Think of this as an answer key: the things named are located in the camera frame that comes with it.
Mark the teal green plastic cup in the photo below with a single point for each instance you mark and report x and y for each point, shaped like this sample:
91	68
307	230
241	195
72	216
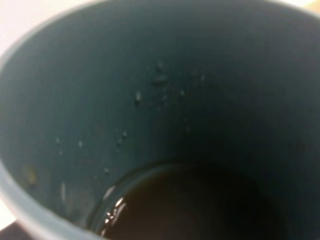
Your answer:
164	120

